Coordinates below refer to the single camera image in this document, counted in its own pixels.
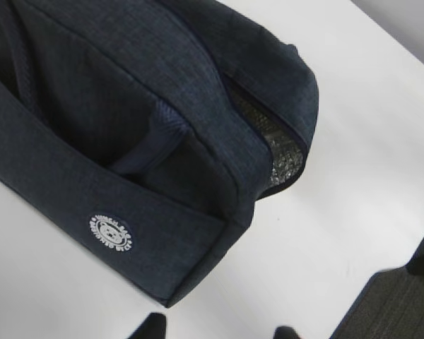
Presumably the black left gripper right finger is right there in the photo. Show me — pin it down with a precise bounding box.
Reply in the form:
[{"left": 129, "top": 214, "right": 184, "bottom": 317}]
[{"left": 273, "top": 326, "right": 300, "bottom": 339}]

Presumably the navy blue lunch bag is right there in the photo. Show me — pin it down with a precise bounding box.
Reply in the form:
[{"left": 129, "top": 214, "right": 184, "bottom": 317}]
[{"left": 0, "top": 1, "right": 319, "bottom": 308}]

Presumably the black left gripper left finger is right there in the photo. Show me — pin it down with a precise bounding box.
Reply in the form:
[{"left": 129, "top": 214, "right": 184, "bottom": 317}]
[{"left": 137, "top": 313, "right": 167, "bottom": 339}]

